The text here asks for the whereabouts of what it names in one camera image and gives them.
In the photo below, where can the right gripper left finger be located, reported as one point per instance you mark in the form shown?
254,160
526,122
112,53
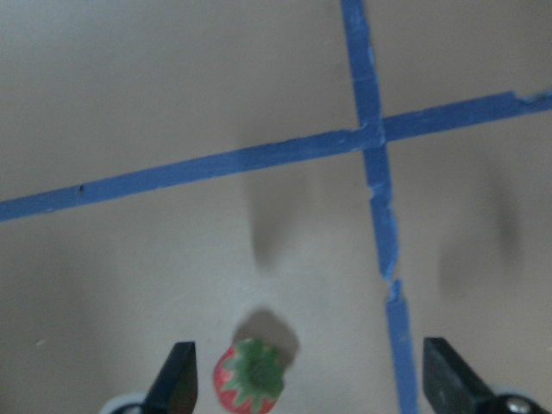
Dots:
175,389

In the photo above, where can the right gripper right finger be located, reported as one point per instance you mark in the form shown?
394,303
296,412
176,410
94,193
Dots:
451,386

